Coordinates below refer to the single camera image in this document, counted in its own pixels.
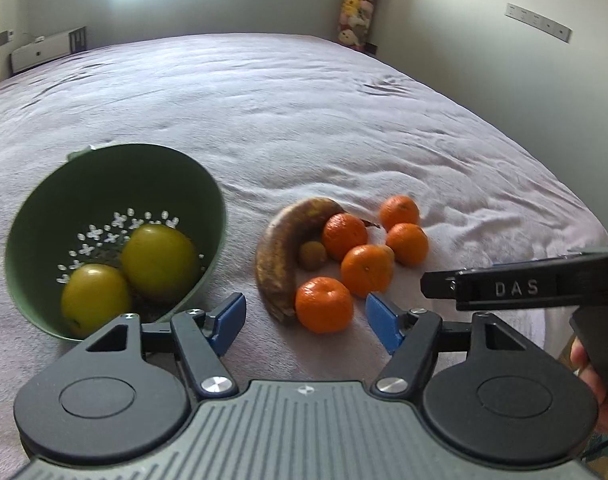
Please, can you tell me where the small brown round fruit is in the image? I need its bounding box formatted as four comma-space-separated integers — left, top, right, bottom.
298, 241, 329, 265

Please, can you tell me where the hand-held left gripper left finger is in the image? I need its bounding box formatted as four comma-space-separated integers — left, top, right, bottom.
84, 292, 247, 403

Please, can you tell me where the orange tangerine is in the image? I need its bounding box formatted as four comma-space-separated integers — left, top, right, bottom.
322, 213, 369, 261
379, 195, 421, 233
295, 276, 355, 334
385, 223, 429, 267
340, 244, 395, 298

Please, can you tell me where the yellow-green round fruit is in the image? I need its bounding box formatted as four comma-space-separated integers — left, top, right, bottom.
120, 224, 201, 303
60, 263, 133, 339

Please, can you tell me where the white wall switch panel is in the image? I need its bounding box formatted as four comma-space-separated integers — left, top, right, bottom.
505, 2, 573, 43

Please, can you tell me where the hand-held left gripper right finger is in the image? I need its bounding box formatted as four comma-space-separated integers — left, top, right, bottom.
365, 294, 527, 402

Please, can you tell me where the pinkish grey bed blanket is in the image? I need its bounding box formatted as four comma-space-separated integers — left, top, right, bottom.
0, 33, 608, 480

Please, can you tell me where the green colander bowl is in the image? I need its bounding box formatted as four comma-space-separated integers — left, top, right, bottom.
4, 143, 228, 343

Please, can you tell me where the brown overripe banana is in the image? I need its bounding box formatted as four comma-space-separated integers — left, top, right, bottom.
255, 197, 379, 324

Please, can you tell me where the person's right hand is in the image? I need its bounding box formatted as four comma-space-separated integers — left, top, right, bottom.
569, 336, 608, 435

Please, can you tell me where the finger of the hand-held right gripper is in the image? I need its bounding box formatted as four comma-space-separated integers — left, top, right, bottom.
420, 269, 460, 302

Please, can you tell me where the hanging plush toy organizer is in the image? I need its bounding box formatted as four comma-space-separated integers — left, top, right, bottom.
338, 0, 385, 52

